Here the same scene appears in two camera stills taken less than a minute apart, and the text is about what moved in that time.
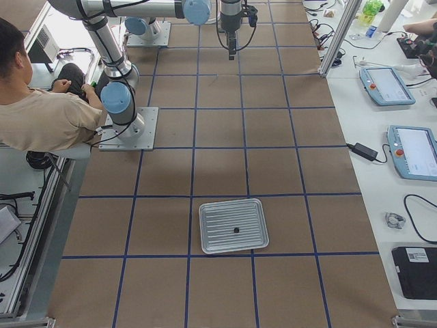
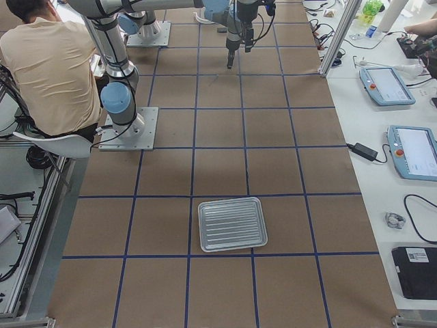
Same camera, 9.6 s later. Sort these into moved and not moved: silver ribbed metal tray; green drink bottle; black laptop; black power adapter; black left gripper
Moved: black left gripper
Not moved: silver ribbed metal tray; green drink bottle; black power adapter; black laptop
